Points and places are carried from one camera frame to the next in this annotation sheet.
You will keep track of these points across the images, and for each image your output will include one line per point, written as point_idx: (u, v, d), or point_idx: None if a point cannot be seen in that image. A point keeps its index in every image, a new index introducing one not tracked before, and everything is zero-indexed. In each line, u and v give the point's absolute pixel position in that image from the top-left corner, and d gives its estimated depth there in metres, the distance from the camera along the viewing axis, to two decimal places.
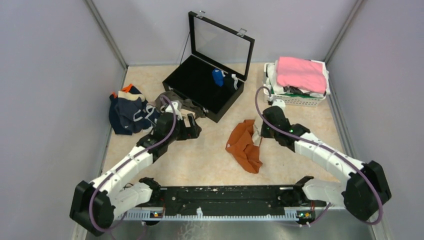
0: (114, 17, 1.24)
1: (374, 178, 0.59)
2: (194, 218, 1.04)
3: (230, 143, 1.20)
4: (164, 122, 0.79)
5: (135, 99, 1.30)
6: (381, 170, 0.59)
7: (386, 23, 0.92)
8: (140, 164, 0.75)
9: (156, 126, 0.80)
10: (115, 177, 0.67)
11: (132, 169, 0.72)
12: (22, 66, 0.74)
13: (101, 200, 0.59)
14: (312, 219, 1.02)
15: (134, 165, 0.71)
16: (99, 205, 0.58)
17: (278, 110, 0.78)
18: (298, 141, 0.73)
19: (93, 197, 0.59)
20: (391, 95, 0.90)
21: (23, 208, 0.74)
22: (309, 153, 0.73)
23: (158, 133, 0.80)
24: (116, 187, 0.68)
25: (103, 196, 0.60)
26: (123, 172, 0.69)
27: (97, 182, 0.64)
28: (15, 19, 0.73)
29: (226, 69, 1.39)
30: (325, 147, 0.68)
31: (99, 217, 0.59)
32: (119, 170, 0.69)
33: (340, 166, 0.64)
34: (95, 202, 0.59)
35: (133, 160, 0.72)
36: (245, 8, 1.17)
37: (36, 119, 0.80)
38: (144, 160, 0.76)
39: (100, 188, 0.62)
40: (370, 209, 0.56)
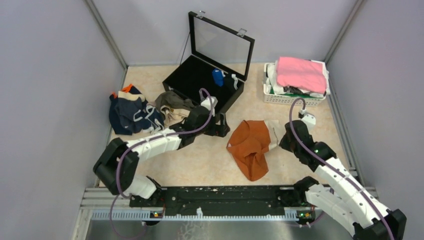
0: (114, 17, 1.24)
1: (395, 226, 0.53)
2: (194, 218, 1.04)
3: (231, 143, 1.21)
4: (196, 114, 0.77)
5: (134, 99, 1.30)
6: (404, 218, 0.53)
7: (387, 23, 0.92)
8: (168, 144, 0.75)
9: (188, 117, 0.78)
10: (146, 145, 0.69)
11: (161, 146, 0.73)
12: (22, 67, 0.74)
13: (130, 159, 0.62)
14: (312, 219, 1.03)
15: (163, 142, 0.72)
16: (126, 162, 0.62)
17: (302, 126, 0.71)
18: (322, 166, 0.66)
19: (124, 154, 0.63)
20: (391, 96, 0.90)
21: (23, 209, 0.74)
22: (330, 181, 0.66)
23: (189, 125, 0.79)
24: (144, 155, 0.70)
25: (133, 155, 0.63)
26: (154, 144, 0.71)
27: (130, 143, 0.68)
28: (15, 20, 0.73)
29: (226, 69, 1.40)
30: (351, 182, 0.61)
31: (122, 174, 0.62)
32: (151, 140, 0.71)
33: (363, 207, 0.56)
34: (124, 159, 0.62)
35: (165, 137, 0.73)
36: (245, 8, 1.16)
37: (37, 120, 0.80)
38: (173, 143, 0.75)
39: (132, 148, 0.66)
40: None
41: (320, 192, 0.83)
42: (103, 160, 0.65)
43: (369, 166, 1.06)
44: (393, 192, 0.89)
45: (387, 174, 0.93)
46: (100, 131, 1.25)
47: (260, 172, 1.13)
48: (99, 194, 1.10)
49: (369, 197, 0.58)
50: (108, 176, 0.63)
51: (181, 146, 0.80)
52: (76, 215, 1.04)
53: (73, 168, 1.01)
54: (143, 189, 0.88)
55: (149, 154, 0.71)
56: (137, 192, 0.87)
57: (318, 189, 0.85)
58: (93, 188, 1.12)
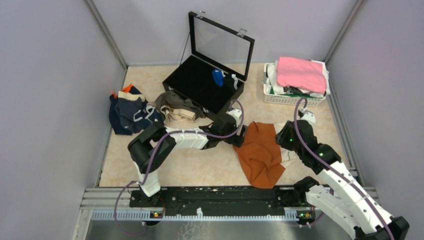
0: (114, 17, 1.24)
1: (398, 231, 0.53)
2: (194, 218, 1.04)
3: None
4: (225, 121, 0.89)
5: (135, 99, 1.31)
6: (407, 225, 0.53)
7: (387, 23, 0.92)
8: (197, 140, 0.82)
9: (216, 123, 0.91)
10: (181, 135, 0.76)
11: (191, 140, 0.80)
12: (22, 67, 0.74)
13: (168, 143, 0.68)
14: (312, 219, 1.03)
15: (194, 137, 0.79)
16: (164, 145, 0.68)
17: (307, 127, 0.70)
18: (327, 170, 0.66)
19: (164, 137, 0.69)
20: (392, 96, 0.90)
21: (22, 208, 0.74)
22: (334, 185, 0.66)
23: (216, 130, 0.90)
24: (177, 144, 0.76)
25: (170, 141, 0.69)
26: (188, 136, 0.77)
27: (169, 130, 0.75)
28: (14, 20, 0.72)
29: (226, 69, 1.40)
30: (355, 188, 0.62)
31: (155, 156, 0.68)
32: (186, 132, 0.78)
33: (366, 213, 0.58)
34: (162, 142, 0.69)
35: (196, 134, 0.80)
36: (245, 8, 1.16)
37: (36, 120, 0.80)
38: (201, 141, 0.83)
39: (170, 134, 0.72)
40: None
41: (320, 193, 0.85)
42: (141, 139, 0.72)
43: (369, 166, 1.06)
44: (394, 192, 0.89)
45: (386, 174, 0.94)
46: (100, 131, 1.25)
47: (264, 183, 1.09)
48: (99, 194, 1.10)
49: (373, 204, 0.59)
50: (142, 153, 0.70)
51: (204, 147, 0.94)
52: (76, 215, 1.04)
53: (72, 168, 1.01)
54: (151, 184, 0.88)
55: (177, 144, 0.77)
56: (146, 186, 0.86)
57: (318, 190, 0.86)
58: (94, 188, 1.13)
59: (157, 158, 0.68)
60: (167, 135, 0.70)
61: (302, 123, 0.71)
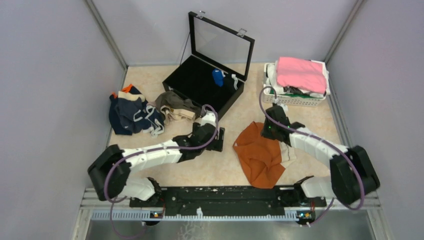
0: (114, 18, 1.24)
1: (360, 164, 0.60)
2: (194, 218, 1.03)
3: (237, 142, 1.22)
4: (206, 132, 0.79)
5: (134, 99, 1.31)
6: (365, 154, 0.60)
7: (387, 23, 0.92)
8: (167, 157, 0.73)
9: (196, 133, 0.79)
10: (143, 156, 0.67)
11: (158, 158, 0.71)
12: (21, 67, 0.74)
13: (124, 170, 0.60)
14: (312, 219, 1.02)
15: (162, 155, 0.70)
16: (119, 173, 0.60)
17: (278, 109, 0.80)
18: (292, 134, 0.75)
19: (119, 163, 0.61)
20: (392, 95, 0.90)
21: (23, 208, 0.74)
22: (303, 144, 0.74)
23: (194, 140, 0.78)
24: (139, 166, 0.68)
25: (127, 167, 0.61)
26: (151, 156, 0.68)
27: (126, 152, 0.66)
28: (14, 20, 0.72)
29: (227, 69, 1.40)
30: (314, 136, 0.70)
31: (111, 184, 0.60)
32: (149, 151, 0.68)
33: (325, 151, 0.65)
34: (116, 169, 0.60)
35: (164, 150, 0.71)
36: (244, 8, 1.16)
37: (36, 120, 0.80)
38: (172, 156, 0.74)
39: (127, 158, 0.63)
40: (352, 191, 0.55)
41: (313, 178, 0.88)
42: (97, 164, 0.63)
43: None
44: (394, 191, 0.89)
45: (386, 174, 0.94)
46: (100, 131, 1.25)
47: (263, 183, 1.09)
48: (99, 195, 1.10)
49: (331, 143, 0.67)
50: (101, 180, 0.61)
51: (180, 160, 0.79)
52: (76, 215, 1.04)
53: (73, 167, 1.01)
54: (140, 192, 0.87)
55: (143, 165, 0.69)
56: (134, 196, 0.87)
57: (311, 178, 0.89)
58: (94, 188, 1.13)
59: (113, 185, 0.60)
60: (123, 160, 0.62)
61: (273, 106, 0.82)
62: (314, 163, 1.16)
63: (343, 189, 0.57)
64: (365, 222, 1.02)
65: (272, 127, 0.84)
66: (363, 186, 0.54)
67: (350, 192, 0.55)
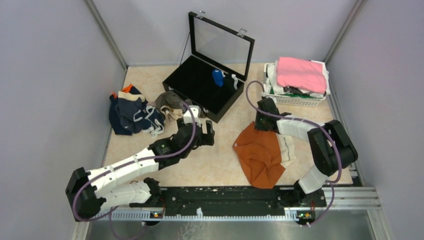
0: (113, 18, 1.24)
1: (337, 136, 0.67)
2: (194, 218, 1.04)
3: (237, 142, 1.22)
4: (185, 135, 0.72)
5: (134, 99, 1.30)
6: (340, 127, 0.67)
7: (387, 23, 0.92)
8: (142, 170, 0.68)
9: (176, 135, 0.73)
10: (111, 175, 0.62)
11: (132, 173, 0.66)
12: (22, 67, 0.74)
13: (87, 196, 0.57)
14: (312, 219, 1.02)
15: (134, 170, 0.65)
16: (83, 200, 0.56)
17: (269, 100, 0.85)
18: (280, 120, 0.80)
19: (81, 189, 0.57)
20: (392, 95, 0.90)
21: (22, 208, 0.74)
22: (288, 129, 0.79)
23: (175, 144, 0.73)
24: (111, 185, 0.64)
25: (91, 192, 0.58)
26: (121, 173, 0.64)
27: (92, 174, 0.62)
28: (14, 21, 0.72)
29: (227, 70, 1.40)
30: (297, 118, 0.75)
31: (80, 209, 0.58)
32: (118, 168, 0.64)
33: (305, 127, 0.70)
34: (81, 194, 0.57)
35: (136, 163, 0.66)
36: (244, 8, 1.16)
37: (36, 121, 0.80)
38: (148, 168, 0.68)
39: (91, 182, 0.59)
40: (331, 162, 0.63)
41: None
42: (70, 188, 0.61)
43: (369, 167, 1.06)
44: (394, 192, 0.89)
45: (386, 174, 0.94)
46: (100, 131, 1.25)
47: (263, 183, 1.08)
48: None
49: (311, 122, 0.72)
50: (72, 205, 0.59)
51: (161, 166, 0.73)
52: None
53: (72, 168, 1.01)
54: (132, 199, 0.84)
55: (116, 183, 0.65)
56: (127, 203, 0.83)
57: None
58: None
59: (83, 210, 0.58)
60: (86, 185, 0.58)
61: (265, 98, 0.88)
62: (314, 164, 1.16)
63: (322, 160, 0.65)
64: (364, 222, 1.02)
65: (263, 118, 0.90)
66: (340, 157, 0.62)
67: (329, 164, 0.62)
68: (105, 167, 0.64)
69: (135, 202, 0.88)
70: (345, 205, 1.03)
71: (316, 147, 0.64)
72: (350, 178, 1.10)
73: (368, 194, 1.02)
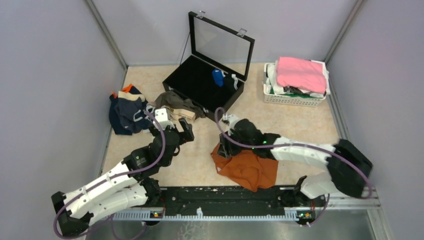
0: (114, 17, 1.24)
1: (349, 154, 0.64)
2: (194, 218, 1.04)
3: (219, 166, 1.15)
4: (159, 145, 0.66)
5: (134, 99, 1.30)
6: (349, 145, 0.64)
7: (387, 23, 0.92)
8: (118, 186, 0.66)
9: (152, 145, 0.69)
10: (85, 197, 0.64)
11: (108, 191, 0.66)
12: (22, 67, 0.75)
13: (64, 220, 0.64)
14: (312, 219, 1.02)
15: (107, 189, 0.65)
16: (63, 223, 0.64)
17: (249, 125, 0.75)
18: (274, 149, 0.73)
19: (58, 215, 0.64)
20: (392, 95, 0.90)
21: (22, 207, 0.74)
22: (288, 156, 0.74)
23: (153, 153, 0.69)
24: (90, 204, 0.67)
25: (66, 217, 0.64)
26: (94, 194, 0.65)
27: (67, 198, 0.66)
28: (15, 20, 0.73)
29: (227, 69, 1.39)
30: (297, 145, 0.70)
31: (65, 229, 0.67)
32: (90, 190, 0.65)
33: (315, 155, 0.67)
34: (60, 218, 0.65)
35: (108, 182, 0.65)
36: (244, 8, 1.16)
37: (37, 120, 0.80)
38: (125, 182, 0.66)
39: (66, 207, 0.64)
40: (358, 185, 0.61)
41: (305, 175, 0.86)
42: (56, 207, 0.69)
43: None
44: (394, 192, 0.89)
45: (386, 174, 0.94)
46: (100, 131, 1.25)
47: (264, 183, 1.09)
48: None
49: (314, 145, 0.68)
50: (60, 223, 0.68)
51: (140, 178, 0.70)
52: None
53: (72, 167, 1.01)
54: (126, 206, 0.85)
55: (95, 201, 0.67)
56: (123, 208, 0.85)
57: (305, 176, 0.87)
58: None
59: (67, 230, 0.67)
60: (61, 211, 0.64)
61: (242, 122, 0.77)
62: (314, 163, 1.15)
63: (347, 186, 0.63)
64: (365, 222, 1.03)
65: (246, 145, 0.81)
66: (367, 178, 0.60)
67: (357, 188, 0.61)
68: (80, 188, 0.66)
69: (135, 205, 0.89)
70: (345, 204, 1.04)
71: (337, 176, 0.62)
72: None
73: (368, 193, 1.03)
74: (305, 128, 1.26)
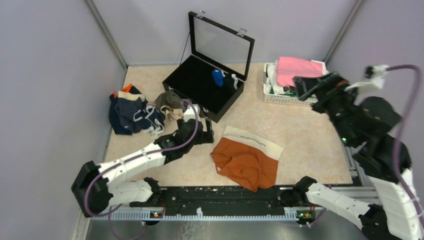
0: (114, 17, 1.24)
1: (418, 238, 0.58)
2: (194, 218, 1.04)
3: (219, 166, 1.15)
4: (189, 129, 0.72)
5: (134, 99, 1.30)
6: None
7: (387, 23, 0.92)
8: (149, 163, 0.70)
9: (179, 131, 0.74)
10: (121, 168, 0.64)
11: (141, 165, 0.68)
12: (22, 67, 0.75)
13: (99, 187, 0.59)
14: (312, 219, 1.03)
15: (143, 162, 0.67)
16: (98, 191, 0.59)
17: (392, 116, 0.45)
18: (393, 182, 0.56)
19: (93, 182, 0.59)
20: (392, 95, 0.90)
21: (22, 207, 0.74)
22: (389, 191, 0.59)
23: (179, 139, 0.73)
24: (120, 178, 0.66)
25: (103, 184, 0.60)
26: (131, 166, 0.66)
27: (102, 167, 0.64)
28: (15, 21, 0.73)
29: (227, 69, 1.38)
30: (416, 207, 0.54)
31: (91, 201, 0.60)
32: (127, 161, 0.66)
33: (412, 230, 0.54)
34: (93, 187, 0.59)
35: (144, 156, 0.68)
36: (244, 8, 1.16)
37: (37, 120, 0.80)
38: (156, 160, 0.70)
39: (102, 175, 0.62)
40: None
41: (320, 189, 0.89)
42: (78, 182, 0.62)
43: None
44: None
45: None
46: (100, 131, 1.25)
47: (264, 182, 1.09)
48: None
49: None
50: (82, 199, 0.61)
51: (166, 161, 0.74)
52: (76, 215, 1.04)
53: (72, 167, 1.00)
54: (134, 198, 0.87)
55: (125, 175, 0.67)
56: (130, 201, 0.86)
57: (317, 187, 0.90)
58: None
59: (95, 202, 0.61)
60: (98, 178, 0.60)
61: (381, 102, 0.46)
62: (314, 163, 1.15)
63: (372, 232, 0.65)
64: None
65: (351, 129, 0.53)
66: None
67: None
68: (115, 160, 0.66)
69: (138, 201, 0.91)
70: None
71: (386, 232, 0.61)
72: (350, 178, 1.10)
73: (368, 194, 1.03)
74: (305, 128, 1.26)
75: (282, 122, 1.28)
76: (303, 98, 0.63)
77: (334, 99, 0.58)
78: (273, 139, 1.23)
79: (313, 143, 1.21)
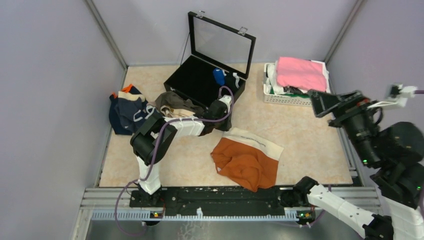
0: (113, 16, 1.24)
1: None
2: (194, 218, 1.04)
3: (219, 166, 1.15)
4: (217, 107, 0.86)
5: (134, 99, 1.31)
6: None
7: (387, 22, 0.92)
8: (194, 127, 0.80)
9: (209, 109, 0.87)
10: (179, 123, 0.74)
11: (189, 127, 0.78)
12: (22, 66, 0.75)
13: (169, 131, 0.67)
14: (312, 219, 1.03)
15: (192, 123, 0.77)
16: (169, 134, 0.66)
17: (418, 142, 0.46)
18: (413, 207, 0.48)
19: (164, 127, 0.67)
20: None
21: (22, 207, 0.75)
22: (402, 212, 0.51)
23: (208, 116, 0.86)
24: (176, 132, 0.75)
25: (172, 128, 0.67)
26: (185, 124, 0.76)
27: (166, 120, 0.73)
28: (14, 20, 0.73)
29: (228, 69, 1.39)
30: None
31: (160, 145, 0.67)
32: (184, 120, 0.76)
33: None
34: (164, 131, 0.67)
35: (193, 121, 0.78)
36: (244, 8, 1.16)
37: (37, 120, 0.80)
38: (198, 127, 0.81)
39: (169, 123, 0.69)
40: None
41: (322, 193, 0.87)
42: (143, 130, 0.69)
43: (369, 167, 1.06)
44: None
45: None
46: (100, 131, 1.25)
47: (264, 182, 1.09)
48: (99, 194, 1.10)
49: None
50: (146, 146, 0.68)
51: (201, 133, 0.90)
52: (76, 215, 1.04)
53: (72, 167, 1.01)
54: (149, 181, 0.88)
55: (178, 132, 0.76)
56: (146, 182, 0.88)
57: (320, 190, 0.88)
58: (94, 188, 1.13)
59: (161, 146, 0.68)
60: (167, 125, 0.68)
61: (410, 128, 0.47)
62: (314, 163, 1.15)
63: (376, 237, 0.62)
64: None
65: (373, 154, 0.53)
66: None
67: None
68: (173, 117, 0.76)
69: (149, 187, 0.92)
70: None
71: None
72: (350, 178, 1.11)
73: (368, 194, 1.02)
74: (305, 128, 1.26)
75: (281, 122, 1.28)
76: (321, 115, 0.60)
77: (355, 118, 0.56)
78: (273, 139, 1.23)
79: (313, 143, 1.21)
